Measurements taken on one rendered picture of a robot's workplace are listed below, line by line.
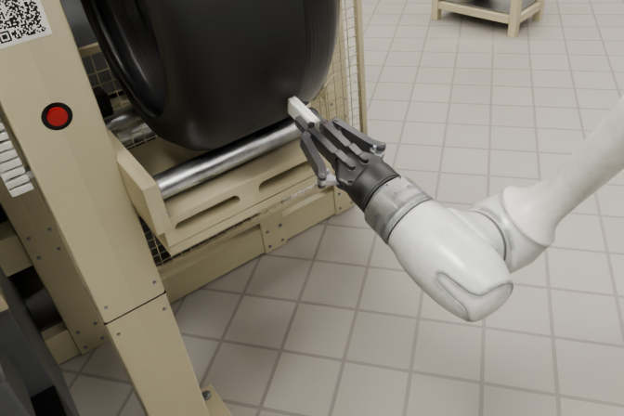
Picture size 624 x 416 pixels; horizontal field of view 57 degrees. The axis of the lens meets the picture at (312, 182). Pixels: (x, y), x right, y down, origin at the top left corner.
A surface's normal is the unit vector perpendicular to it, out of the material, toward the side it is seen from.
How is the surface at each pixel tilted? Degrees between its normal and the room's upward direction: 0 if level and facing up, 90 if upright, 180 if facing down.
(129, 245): 90
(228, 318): 0
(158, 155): 0
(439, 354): 0
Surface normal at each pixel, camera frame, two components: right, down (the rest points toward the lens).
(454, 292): -0.59, 0.18
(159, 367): 0.58, 0.44
